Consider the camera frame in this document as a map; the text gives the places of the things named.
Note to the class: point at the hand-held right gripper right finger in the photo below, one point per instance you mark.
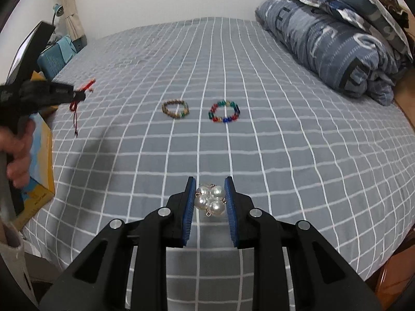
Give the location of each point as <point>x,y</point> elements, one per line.
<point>231,220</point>

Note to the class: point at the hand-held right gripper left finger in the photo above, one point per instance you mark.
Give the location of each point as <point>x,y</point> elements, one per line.
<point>189,220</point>

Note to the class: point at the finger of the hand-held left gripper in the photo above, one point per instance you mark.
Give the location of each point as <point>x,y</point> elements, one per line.
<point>61,92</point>

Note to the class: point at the blue and yellow cardboard box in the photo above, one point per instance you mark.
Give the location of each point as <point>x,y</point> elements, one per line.
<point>45,168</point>

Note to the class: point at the person's left hand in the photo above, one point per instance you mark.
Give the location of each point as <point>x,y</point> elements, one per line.
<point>22,149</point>

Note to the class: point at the teal bag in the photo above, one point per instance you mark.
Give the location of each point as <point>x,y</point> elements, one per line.
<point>55,58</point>

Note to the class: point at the beige curtain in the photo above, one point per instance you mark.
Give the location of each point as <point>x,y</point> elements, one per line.
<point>71,13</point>

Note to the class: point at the teal desk lamp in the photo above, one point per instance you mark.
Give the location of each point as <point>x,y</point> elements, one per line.
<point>57,8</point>

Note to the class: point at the folded blue grey duvet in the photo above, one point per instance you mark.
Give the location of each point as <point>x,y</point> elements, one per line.
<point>324,45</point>

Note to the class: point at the wooden bed frame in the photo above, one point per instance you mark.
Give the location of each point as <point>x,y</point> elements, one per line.
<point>403,90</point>

